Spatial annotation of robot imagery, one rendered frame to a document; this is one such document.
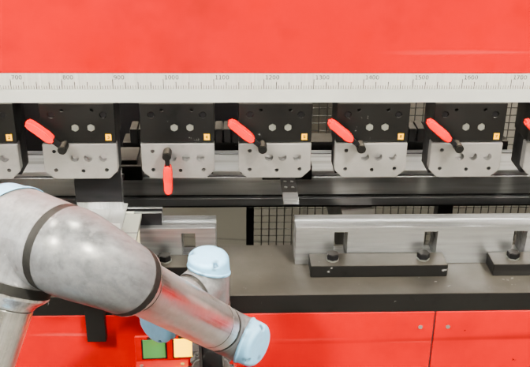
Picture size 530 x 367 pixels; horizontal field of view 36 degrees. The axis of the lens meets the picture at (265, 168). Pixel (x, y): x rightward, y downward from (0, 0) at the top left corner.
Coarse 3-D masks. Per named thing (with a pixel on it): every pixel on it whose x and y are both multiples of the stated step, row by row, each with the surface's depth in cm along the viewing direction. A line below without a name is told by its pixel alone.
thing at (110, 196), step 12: (120, 168) 172; (84, 180) 171; (96, 180) 171; (108, 180) 172; (120, 180) 172; (84, 192) 172; (96, 192) 173; (108, 192) 173; (120, 192) 173; (84, 204) 175; (96, 204) 175; (108, 204) 175; (120, 204) 175
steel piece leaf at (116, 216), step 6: (96, 210) 175; (102, 210) 175; (108, 210) 175; (114, 210) 175; (120, 210) 175; (102, 216) 172; (108, 216) 172; (114, 216) 172; (120, 216) 172; (114, 222) 170; (120, 222) 170; (120, 228) 166
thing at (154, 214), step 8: (128, 208) 176; (136, 208) 176; (144, 208) 176; (152, 208) 177; (160, 208) 177; (144, 216) 175; (152, 216) 175; (160, 216) 175; (144, 224) 176; (152, 224) 176; (160, 224) 176
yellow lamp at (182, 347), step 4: (176, 340) 162; (180, 340) 162; (184, 340) 162; (176, 344) 162; (180, 344) 162; (184, 344) 162; (188, 344) 162; (176, 348) 162; (180, 348) 162; (184, 348) 163; (188, 348) 163; (176, 352) 163; (180, 352) 163; (184, 352) 163; (188, 352) 163; (176, 356) 163; (180, 356) 163; (184, 356) 163; (188, 356) 163
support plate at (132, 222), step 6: (126, 216) 173; (132, 216) 173; (138, 216) 173; (126, 222) 171; (132, 222) 171; (138, 222) 171; (126, 228) 168; (132, 228) 168; (138, 228) 168; (132, 234) 166
